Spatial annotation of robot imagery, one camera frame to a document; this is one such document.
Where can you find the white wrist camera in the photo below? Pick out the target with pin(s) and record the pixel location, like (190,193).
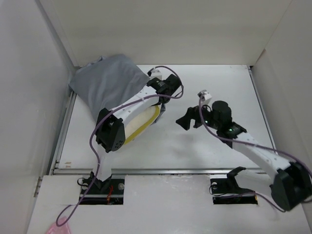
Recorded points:
(205,97)
(154,73)

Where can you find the cream and yellow pillow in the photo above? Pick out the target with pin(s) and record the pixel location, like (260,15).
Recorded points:
(141,122)

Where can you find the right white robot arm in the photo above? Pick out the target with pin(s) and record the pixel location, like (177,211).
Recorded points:
(287,182)

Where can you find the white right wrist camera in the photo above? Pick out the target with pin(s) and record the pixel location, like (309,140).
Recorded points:
(205,97)

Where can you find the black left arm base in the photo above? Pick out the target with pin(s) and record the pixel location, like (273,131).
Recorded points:
(108,192)

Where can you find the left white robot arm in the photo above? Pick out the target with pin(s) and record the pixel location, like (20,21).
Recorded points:
(109,131)

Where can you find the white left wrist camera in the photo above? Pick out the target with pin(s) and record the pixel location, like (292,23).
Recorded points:
(154,73)

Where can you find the grey pillowcase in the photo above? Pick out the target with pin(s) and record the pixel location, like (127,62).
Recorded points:
(108,82)

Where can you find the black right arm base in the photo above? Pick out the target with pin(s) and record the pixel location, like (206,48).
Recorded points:
(225,190)

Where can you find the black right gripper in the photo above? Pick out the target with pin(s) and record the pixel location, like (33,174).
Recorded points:
(192,113)

